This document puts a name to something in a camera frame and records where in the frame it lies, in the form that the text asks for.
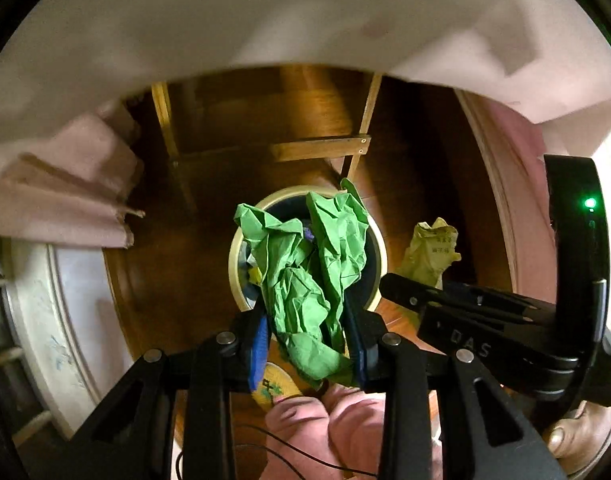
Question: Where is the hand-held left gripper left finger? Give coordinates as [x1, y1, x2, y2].
[43, 305, 271, 480]

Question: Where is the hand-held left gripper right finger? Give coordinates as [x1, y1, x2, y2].
[343, 290, 569, 480]

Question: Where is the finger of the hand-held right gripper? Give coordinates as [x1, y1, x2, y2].
[380, 272, 553, 326]
[443, 282, 551, 307]

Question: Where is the blue bin with cream rim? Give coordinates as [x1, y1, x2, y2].
[228, 185, 389, 313]

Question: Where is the yellow-green paper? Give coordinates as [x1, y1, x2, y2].
[395, 217, 462, 291]

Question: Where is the green paper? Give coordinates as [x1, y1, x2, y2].
[234, 178, 370, 388]

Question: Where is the person's right hand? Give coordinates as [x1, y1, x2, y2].
[543, 400, 611, 476]

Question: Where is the yellow slipper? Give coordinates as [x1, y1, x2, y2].
[252, 362, 306, 408]

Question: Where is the person's right leg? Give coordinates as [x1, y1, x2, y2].
[325, 382, 443, 480]

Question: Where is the person's leg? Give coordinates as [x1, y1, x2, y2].
[264, 395, 336, 480]
[325, 382, 443, 480]

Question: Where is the person's left leg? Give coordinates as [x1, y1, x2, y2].
[264, 395, 336, 480]

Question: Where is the pink folded cloth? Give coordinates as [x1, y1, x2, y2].
[0, 110, 145, 251]

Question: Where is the printed cartoon tablecloth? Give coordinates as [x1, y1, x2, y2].
[0, 0, 611, 171]

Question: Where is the wooden bed side rail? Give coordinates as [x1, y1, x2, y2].
[455, 90, 556, 301]

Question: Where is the thin black cable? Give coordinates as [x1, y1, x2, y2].
[176, 422, 379, 480]

